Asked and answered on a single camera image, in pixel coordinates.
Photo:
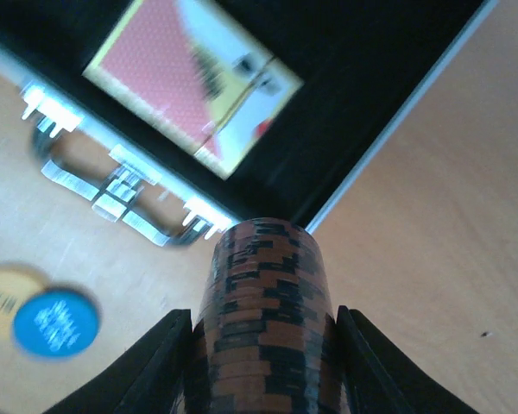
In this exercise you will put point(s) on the brown black chip stack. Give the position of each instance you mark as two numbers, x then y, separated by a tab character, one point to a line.
265	340

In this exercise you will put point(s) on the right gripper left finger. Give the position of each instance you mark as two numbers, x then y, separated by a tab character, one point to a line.
144	379

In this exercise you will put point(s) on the orange round button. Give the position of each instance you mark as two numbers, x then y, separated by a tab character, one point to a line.
19	282

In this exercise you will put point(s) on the aluminium poker case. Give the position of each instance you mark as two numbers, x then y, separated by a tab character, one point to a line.
363	64

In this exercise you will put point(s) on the blue small blind button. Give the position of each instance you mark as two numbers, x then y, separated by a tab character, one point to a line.
57	324

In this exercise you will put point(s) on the red playing card deck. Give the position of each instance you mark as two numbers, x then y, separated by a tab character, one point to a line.
196	75

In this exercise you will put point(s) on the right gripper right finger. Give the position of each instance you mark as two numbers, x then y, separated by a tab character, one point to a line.
380	378

